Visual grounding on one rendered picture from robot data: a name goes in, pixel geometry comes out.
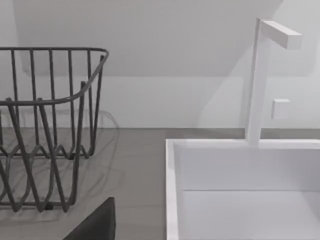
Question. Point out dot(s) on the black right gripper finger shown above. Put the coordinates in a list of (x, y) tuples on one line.
[(100, 225)]

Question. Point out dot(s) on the tall white tap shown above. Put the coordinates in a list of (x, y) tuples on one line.
[(257, 82)]

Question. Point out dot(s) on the small white square knob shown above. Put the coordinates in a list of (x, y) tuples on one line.
[(279, 109)]

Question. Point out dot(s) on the white sink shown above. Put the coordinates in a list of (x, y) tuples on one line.
[(240, 175)]

